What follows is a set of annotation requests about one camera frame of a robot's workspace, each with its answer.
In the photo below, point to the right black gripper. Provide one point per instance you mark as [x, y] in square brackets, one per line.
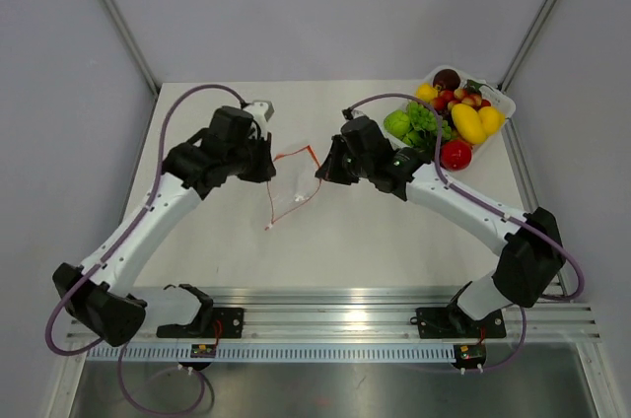
[331, 169]

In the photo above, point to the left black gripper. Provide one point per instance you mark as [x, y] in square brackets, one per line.
[265, 171]

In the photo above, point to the green cabbage-like vegetable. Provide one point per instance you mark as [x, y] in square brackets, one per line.
[397, 124]

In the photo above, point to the green grape bunch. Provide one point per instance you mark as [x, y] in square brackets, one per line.
[425, 122]

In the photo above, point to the clear zip bag orange zipper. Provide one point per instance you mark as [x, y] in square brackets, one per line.
[295, 183]

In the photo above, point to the red apple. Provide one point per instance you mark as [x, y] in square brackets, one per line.
[456, 155]

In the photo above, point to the yellow mango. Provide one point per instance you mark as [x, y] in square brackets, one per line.
[468, 124]

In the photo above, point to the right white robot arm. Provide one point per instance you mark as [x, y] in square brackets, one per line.
[526, 244]

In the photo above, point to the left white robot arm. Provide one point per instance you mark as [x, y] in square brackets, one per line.
[97, 292]

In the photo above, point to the green leafy orange vegetable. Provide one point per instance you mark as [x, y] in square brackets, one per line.
[423, 141]

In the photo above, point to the small yellow pear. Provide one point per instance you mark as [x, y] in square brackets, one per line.
[426, 92]

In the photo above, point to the strawberry cluster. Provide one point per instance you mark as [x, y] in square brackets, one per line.
[447, 99]

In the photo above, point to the dark red plum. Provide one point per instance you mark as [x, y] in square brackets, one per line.
[446, 79]

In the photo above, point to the yellow lemon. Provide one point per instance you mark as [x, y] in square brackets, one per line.
[491, 119]

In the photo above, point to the white plastic fruit basket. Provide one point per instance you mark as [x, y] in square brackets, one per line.
[496, 98]

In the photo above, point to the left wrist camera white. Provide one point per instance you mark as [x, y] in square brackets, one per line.
[261, 110]

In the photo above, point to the aluminium mounting rail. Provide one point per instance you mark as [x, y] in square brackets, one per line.
[377, 315]

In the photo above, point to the white slotted cable duct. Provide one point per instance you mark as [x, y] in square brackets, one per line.
[234, 352]

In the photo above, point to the right aluminium frame post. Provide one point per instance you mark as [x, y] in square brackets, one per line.
[528, 42]

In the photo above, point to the aluminium frame post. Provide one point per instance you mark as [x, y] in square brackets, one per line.
[528, 42]
[131, 45]

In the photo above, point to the left aluminium frame post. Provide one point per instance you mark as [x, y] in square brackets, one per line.
[131, 45]

